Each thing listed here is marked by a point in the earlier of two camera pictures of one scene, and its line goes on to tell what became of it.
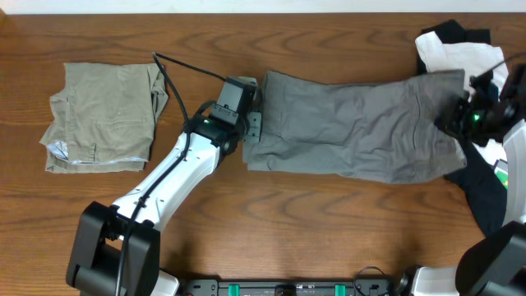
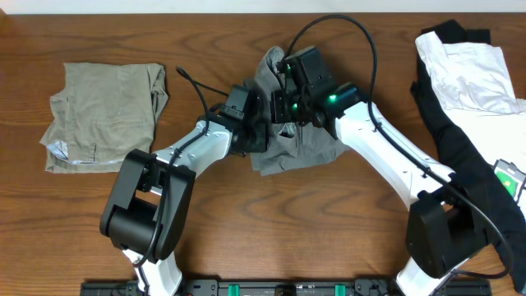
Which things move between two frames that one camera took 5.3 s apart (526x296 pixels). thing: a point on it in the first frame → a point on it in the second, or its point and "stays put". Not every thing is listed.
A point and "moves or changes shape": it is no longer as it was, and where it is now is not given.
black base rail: (375, 287) stays put
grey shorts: (381, 130) moves or changes shape
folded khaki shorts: (103, 119) stays put
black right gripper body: (460, 119) → (287, 107)
